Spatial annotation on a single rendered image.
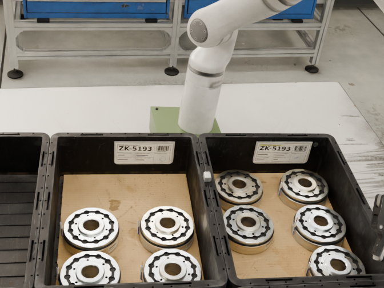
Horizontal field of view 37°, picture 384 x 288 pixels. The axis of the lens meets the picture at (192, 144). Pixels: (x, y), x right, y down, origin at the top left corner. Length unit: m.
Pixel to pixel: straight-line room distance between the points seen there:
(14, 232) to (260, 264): 0.47
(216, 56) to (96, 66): 1.90
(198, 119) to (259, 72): 1.91
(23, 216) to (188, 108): 0.51
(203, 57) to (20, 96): 0.59
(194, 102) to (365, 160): 0.51
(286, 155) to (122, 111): 0.57
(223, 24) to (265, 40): 2.41
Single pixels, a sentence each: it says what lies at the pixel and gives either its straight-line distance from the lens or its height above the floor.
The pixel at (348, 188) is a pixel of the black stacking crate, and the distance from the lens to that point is 1.19.
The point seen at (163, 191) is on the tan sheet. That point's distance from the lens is 1.22.
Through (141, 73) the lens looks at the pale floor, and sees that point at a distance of 3.20.
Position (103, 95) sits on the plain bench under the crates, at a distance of 1.73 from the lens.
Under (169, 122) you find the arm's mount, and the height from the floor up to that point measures 0.77.
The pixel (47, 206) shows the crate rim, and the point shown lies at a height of 0.92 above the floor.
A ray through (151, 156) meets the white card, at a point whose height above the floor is 0.88.
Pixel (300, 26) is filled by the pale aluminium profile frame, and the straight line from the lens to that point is 3.29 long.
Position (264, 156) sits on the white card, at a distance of 1.27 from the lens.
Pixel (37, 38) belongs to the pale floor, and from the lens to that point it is 3.52.
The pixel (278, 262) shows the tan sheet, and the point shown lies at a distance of 1.12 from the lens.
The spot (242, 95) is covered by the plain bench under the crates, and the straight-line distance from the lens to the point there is 1.79.
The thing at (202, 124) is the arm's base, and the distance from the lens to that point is 1.47.
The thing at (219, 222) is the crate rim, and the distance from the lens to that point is 1.03.
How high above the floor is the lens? 1.65
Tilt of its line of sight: 38 degrees down
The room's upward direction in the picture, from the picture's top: 7 degrees clockwise
